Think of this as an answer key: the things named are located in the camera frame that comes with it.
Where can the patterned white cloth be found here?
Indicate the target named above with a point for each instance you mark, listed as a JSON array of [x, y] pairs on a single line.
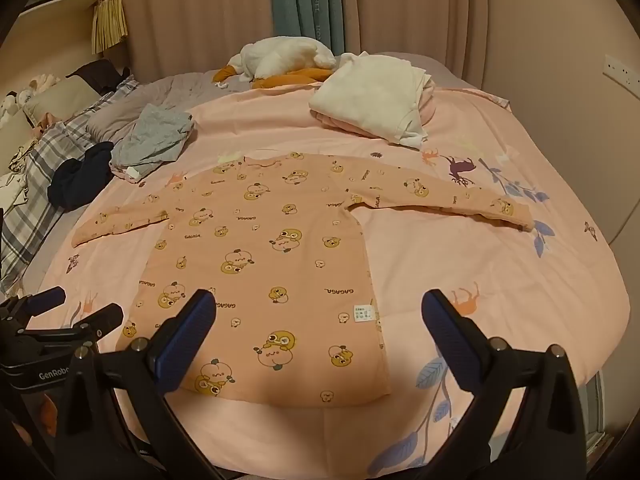
[[15, 165]]

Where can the pink cartoon print shirt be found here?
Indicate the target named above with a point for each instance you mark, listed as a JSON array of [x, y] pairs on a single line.
[[280, 260]]

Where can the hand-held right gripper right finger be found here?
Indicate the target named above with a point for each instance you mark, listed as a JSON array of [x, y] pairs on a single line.
[[450, 332]]

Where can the white goose plush toy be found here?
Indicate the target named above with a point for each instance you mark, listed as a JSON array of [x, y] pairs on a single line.
[[280, 55]]

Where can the beige headboard shelf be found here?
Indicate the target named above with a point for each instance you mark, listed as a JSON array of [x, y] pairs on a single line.
[[55, 35]]

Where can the grey garment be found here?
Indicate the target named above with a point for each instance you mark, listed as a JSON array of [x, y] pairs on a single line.
[[155, 135]]

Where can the pink animal print blanket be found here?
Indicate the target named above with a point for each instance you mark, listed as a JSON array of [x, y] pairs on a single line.
[[450, 245]]

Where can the white folded cloth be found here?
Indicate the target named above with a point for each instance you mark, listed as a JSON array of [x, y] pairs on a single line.
[[370, 95]]

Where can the white wall socket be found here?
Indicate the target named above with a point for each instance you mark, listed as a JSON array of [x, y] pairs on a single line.
[[620, 71]]

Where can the dark navy garment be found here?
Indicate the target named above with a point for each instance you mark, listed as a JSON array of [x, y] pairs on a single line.
[[80, 175]]

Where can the beige curtain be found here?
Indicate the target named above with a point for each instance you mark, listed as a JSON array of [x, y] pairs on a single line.
[[425, 5]]

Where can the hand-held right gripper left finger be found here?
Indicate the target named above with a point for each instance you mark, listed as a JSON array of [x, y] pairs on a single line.
[[190, 332]]

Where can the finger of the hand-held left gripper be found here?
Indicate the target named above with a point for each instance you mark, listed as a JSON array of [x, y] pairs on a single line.
[[102, 317], [47, 296]]

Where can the dark brown pillow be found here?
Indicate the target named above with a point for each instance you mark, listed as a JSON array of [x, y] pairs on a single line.
[[100, 72]]

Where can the beige pillow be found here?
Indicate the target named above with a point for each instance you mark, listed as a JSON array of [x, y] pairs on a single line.
[[55, 97]]

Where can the yellow fringed cloth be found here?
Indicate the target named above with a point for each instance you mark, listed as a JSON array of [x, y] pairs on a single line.
[[107, 20]]

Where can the small plush toy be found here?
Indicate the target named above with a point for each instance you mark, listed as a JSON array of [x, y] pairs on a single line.
[[42, 81]]

